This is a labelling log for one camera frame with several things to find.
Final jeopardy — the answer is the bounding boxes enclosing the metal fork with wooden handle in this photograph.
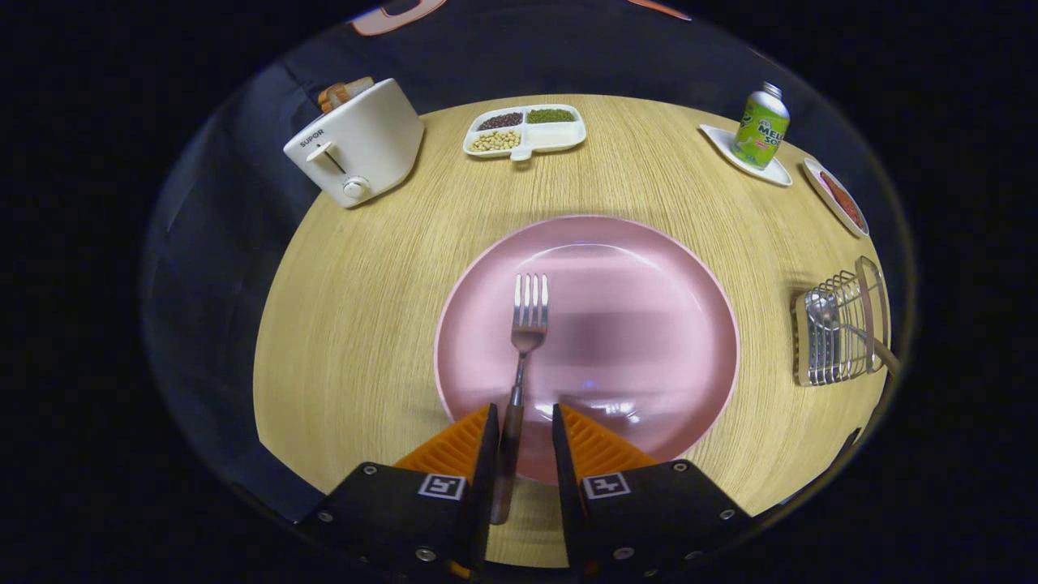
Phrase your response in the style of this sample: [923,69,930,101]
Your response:
[491,273,550,526]

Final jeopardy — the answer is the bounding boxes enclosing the toasted bread slices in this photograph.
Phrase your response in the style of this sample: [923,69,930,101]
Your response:
[318,76,375,113]

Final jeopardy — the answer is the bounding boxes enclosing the white divided dish with beans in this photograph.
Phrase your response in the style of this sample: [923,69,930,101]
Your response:
[463,104,587,162]

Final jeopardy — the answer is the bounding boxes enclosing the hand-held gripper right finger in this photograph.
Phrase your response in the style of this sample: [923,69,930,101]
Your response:
[552,403,755,580]

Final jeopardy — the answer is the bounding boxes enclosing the white oval dish with meat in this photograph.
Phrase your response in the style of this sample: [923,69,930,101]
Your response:
[803,157,870,238]

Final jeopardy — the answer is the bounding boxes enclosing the white square coaster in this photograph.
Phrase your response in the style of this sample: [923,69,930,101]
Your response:
[699,123,793,187]

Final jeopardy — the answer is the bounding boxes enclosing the metal spoon with wooden handle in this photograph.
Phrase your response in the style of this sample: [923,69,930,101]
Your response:
[805,288,901,382]

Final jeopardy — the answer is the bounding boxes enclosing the pink round plate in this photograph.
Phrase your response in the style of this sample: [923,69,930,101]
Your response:
[434,214,740,486]

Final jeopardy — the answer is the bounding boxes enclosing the green soda bottle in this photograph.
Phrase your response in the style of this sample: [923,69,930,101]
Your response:
[729,81,791,170]

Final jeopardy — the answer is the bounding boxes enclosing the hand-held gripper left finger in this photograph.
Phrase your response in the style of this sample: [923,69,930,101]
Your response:
[294,403,500,582]

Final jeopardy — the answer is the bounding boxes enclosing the white toaster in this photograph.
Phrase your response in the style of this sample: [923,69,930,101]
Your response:
[283,78,426,209]

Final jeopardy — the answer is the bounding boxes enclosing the metal wire cutlery rack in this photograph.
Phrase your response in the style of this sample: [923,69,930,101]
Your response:
[791,256,891,387]

